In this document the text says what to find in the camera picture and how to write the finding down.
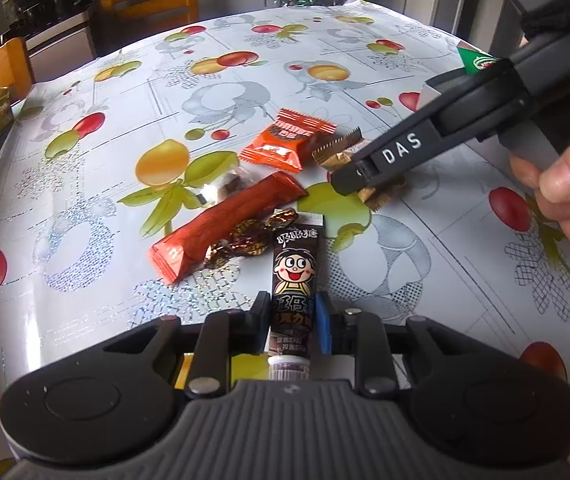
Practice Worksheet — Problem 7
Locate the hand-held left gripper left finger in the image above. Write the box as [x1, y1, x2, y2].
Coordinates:
[98, 290, 272, 397]

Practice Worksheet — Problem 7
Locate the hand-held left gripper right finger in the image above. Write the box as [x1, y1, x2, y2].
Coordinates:
[315, 291, 480, 397]

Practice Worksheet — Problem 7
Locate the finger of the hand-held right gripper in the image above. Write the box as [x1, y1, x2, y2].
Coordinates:
[416, 57, 520, 113]
[329, 105, 503, 197]

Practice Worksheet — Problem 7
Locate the green prawn cracker bag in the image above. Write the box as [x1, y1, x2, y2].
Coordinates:
[456, 46, 500, 77]

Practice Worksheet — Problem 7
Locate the white cardboard box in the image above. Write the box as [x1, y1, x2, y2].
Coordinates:
[417, 84, 440, 112]

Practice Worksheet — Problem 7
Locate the brown cartoon chocolate tube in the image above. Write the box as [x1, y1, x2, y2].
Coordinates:
[267, 209, 327, 378]

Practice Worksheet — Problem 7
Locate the tan snack packet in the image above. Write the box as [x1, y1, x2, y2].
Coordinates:
[312, 127, 407, 211]

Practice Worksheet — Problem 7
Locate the brown gold foil candy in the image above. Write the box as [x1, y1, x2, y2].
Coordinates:
[204, 241, 232, 271]
[265, 209, 300, 232]
[227, 220, 272, 257]

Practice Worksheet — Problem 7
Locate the long red snack packet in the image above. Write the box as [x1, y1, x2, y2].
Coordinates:
[151, 171, 310, 285]

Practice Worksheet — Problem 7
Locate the orange square snack packet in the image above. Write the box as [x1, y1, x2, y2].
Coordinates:
[238, 107, 338, 173]

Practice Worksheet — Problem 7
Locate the small clear dark candy packet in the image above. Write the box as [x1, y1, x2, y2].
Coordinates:
[217, 172, 254, 199]

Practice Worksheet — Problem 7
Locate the fruit print tablecloth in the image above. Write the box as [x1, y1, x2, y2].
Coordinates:
[0, 0, 570, 401]

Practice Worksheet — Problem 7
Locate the silver small cabinet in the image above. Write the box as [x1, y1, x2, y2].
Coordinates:
[0, 10, 98, 83]

